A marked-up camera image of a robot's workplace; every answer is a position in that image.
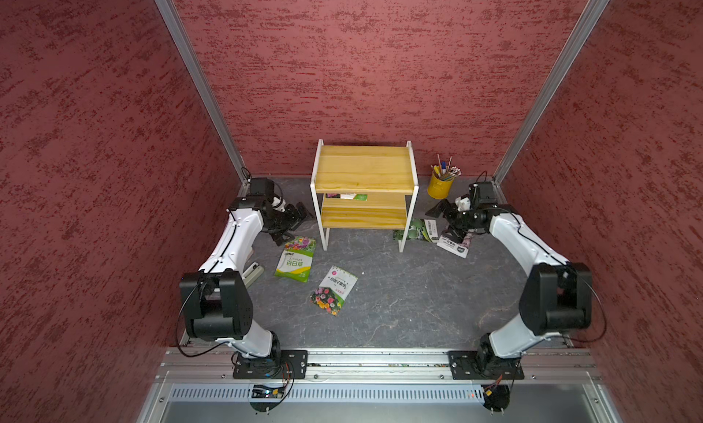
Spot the aluminium corner post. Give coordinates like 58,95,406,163
154,0,247,185
494,0,611,187

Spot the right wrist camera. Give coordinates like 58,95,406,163
454,196,472,212

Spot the green lawn seed bag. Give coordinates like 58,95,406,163
393,218,439,243

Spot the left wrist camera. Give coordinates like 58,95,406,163
271,194,287,213

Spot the green white seed bag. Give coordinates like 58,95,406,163
275,236,317,282

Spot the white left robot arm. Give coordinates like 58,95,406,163
175,178,308,382

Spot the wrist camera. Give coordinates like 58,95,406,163
454,196,472,212
271,194,287,213

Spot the right aluminium corner post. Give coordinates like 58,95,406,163
494,0,611,187

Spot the yellow pen cup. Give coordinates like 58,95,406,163
428,156,461,200

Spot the white green rectangular box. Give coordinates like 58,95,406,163
242,262,265,289

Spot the colourful flower seed bag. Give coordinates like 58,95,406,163
309,266,358,316

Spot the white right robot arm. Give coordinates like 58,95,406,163
426,199,605,384

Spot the left aluminium corner post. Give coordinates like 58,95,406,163
154,0,247,185

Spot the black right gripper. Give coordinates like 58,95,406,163
425,198,483,241

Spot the white wooden two-tier shelf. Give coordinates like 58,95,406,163
309,139,419,250

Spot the pink flower seed bag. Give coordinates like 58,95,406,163
437,234,472,258

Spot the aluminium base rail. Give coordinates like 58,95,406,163
152,348,605,409

